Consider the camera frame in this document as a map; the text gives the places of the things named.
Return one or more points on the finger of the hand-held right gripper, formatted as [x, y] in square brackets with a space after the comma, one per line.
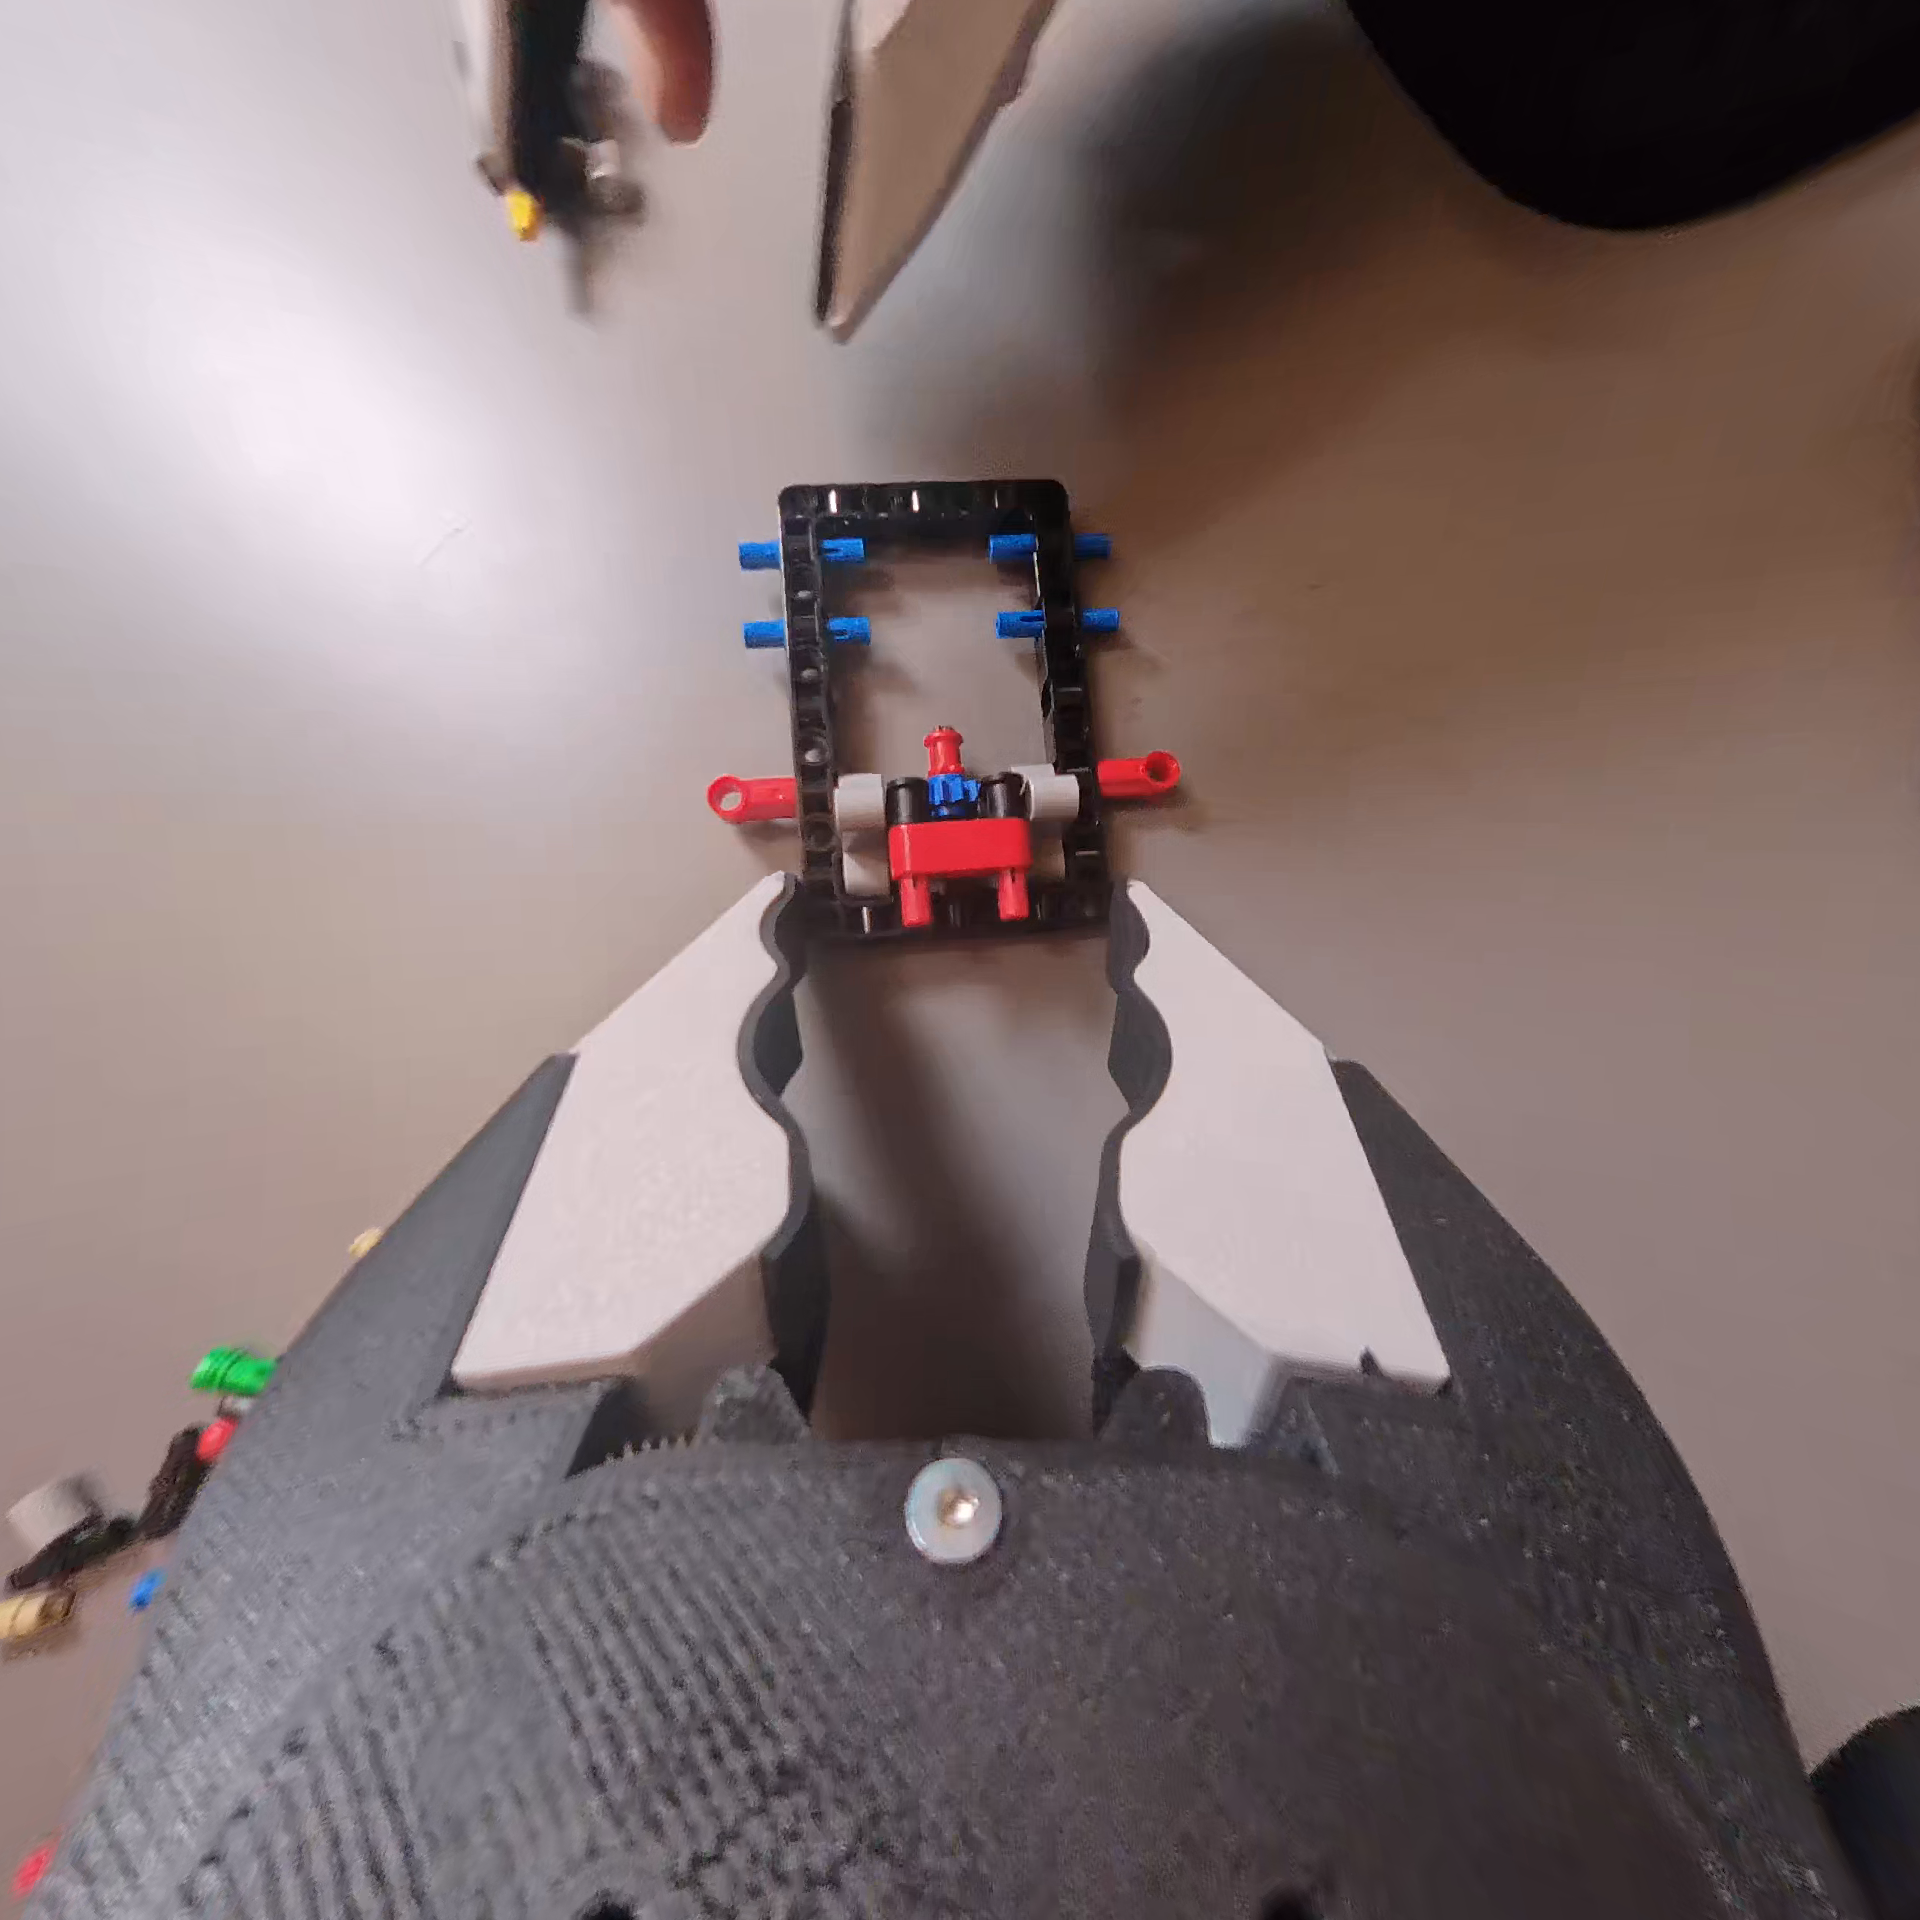
[915, 135]
[518, 91]

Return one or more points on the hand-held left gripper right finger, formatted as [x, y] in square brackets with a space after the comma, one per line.
[1275, 1200]

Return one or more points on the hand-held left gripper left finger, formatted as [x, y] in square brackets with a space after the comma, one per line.
[630, 1200]

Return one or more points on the grey lego gears yellow axle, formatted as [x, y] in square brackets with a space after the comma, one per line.
[600, 164]

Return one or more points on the black lego frame assembly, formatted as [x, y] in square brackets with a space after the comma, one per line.
[938, 854]

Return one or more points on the pile of small lego pieces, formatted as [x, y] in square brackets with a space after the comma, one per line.
[151, 1470]

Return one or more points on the person's right hand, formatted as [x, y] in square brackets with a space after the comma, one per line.
[672, 69]

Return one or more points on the dark knit cloth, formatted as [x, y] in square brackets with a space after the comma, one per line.
[1650, 91]

